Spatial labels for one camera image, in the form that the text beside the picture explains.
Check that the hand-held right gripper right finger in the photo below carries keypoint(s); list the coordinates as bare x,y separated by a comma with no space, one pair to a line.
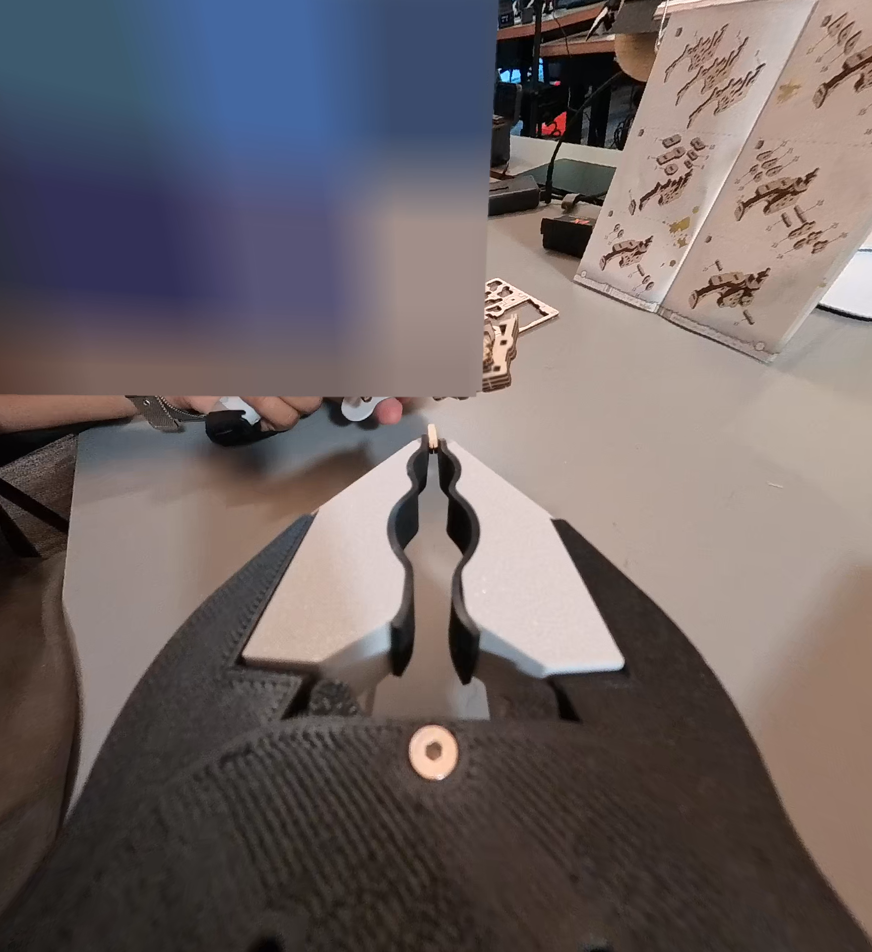
533,595

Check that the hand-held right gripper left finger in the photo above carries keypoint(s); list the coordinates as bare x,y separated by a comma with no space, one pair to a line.
324,595

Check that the wooden puzzle model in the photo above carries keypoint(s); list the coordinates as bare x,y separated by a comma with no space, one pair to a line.
499,357

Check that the large wooden parts sheet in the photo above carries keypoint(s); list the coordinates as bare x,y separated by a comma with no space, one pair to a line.
533,305

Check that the person's left forearm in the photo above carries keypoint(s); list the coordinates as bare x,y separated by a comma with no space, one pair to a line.
34,413

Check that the grey desk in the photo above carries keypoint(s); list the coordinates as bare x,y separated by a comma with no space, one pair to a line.
629,483

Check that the person's left hand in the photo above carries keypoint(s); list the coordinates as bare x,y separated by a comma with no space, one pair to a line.
287,413

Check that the silver mesh wristwatch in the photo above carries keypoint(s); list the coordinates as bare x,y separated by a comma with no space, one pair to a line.
157,413

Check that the black office chair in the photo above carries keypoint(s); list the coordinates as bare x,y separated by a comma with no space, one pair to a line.
27,502

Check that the person's brown sweater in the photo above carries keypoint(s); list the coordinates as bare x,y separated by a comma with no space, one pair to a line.
4,669

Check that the black box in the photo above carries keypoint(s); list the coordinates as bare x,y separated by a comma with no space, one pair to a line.
566,234

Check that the long black device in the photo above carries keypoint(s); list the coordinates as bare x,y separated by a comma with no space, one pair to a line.
510,197

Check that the dark grey tablet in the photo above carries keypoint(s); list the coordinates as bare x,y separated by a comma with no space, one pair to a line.
585,178

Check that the white instruction booklet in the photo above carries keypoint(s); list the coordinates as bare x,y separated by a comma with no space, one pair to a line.
741,186

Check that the wooden backed chair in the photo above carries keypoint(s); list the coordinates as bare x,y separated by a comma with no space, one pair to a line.
638,56

